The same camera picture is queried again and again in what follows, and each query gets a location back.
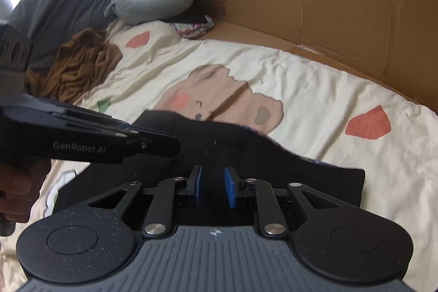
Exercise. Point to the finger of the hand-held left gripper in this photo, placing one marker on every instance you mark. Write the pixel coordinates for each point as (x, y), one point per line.
(157, 146)
(102, 122)

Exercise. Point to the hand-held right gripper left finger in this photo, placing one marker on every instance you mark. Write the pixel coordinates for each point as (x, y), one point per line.
(198, 187)

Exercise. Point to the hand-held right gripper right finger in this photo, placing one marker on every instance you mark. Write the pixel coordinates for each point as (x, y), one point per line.
(231, 189)

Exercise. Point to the person's left hand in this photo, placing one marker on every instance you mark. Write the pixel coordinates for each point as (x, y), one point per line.
(20, 189)

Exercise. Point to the brown garment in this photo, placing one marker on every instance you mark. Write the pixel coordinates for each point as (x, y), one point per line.
(75, 66)

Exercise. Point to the floral print cloth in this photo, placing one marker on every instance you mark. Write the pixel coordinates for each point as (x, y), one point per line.
(193, 28)

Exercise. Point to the bear print blanket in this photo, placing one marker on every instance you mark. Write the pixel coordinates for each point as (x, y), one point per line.
(308, 90)

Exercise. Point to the wide folded cardboard sheet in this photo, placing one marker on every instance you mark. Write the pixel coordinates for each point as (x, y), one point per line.
(342, 4)

